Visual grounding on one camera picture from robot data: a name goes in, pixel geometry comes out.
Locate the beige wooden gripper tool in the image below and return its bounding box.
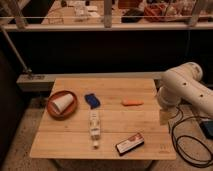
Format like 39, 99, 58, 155
159, 109, 171, 125

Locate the clear bottle with white label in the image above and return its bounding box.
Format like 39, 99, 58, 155
89, 111, 101, 149

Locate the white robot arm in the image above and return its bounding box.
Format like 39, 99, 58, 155
156, 62, 213, 125

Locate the black and red box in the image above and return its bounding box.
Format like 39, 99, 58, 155
115, 133, 144, 156

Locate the orange carrot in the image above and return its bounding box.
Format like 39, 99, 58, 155
121, 100, 144, 106

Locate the black power adapter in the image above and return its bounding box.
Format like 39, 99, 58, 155
200, 121, 213, 140

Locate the blue sponge block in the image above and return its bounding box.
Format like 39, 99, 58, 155
85, 93, 101, 109

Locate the white paper cup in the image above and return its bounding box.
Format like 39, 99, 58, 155
51, 94, 74, 114

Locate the grey horizontal metal beam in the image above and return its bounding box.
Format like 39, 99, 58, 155
16, 71, 168, 92

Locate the grey metal diagonal pole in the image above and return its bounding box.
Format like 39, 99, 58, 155
0, 26, 32, 77

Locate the cluttered background shelf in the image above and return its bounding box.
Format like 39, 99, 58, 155
0, 0, 213, 32

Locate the black cable on floor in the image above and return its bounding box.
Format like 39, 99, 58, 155
168, 105, 213, 169

